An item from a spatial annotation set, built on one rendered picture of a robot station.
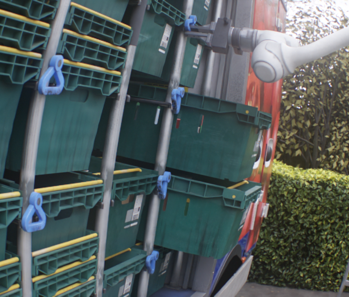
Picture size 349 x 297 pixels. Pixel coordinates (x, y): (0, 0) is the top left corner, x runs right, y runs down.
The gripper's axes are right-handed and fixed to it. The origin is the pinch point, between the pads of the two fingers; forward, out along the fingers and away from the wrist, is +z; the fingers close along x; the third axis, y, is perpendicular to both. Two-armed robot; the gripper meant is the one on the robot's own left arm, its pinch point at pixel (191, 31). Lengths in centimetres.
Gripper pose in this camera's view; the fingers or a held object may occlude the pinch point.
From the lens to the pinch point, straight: 192.5
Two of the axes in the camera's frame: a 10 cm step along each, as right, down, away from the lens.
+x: -2.5, 9.2, -2.9
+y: -1.9, -3.4, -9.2
